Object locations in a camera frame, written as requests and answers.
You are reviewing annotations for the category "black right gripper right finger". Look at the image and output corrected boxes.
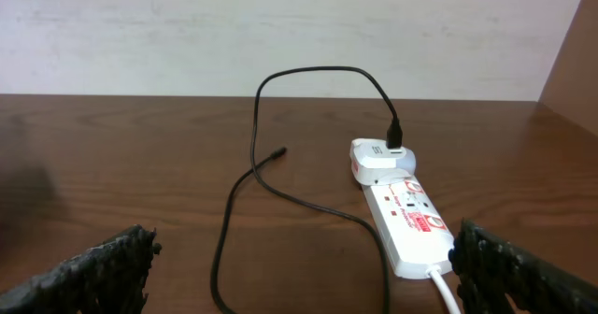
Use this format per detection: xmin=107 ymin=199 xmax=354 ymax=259
xmin=448 ymin=220 xmax=597 ymax=314

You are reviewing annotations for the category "white power strip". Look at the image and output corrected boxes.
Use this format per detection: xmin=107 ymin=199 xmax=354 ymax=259
xmin=363 ymin=177 xmax=454 ymax=279

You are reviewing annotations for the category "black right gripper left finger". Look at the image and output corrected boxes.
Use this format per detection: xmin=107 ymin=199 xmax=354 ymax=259
xmin=1 ymin=224 xmax=162 ymax=314

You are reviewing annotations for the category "white power strip cord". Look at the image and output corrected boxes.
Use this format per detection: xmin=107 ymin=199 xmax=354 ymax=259
xmin=427 ymin=266 xmax=463 ymax=314

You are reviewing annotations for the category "white usb wall charger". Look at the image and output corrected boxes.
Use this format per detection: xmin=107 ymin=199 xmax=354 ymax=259
xmin=349 ymin=138 xmax=417 ymax=186

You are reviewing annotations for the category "black usb charging cable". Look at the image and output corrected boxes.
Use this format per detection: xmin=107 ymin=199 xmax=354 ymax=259
xmin=208 ymin=65 xmax=405 ymax=314

